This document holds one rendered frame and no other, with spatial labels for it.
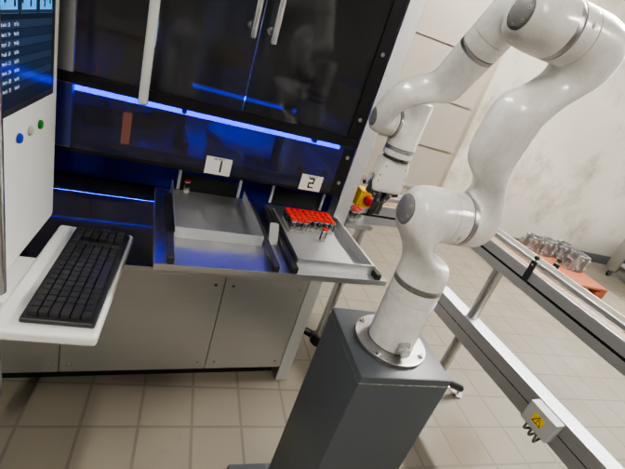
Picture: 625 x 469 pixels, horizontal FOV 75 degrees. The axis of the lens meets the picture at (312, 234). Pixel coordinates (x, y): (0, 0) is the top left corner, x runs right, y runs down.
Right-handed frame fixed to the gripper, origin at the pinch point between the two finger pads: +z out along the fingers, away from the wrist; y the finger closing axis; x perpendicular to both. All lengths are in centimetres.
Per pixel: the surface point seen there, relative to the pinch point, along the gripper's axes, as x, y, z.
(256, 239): -8.6, 30.2, 20.3
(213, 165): -34, 43, 8
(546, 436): 39, -80, 62
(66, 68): -35, 86, -11
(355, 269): 2.6, 0.1, 20.8
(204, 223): -19, 45, 22
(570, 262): -162, -374, 90
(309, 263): 2.5, 16.2, 20.4
